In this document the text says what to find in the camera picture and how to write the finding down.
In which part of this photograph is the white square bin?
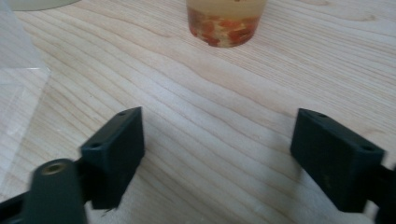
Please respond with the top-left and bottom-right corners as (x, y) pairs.
(7, 0), (79, 12)

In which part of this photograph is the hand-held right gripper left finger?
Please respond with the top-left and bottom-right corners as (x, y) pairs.
(79, 106), (146, 210)

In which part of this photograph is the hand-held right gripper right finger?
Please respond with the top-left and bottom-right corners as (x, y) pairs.
(290, 107), (387, 214)

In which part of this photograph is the clear plastic cup with food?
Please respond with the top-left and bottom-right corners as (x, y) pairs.
(186, 0), (268, 49)

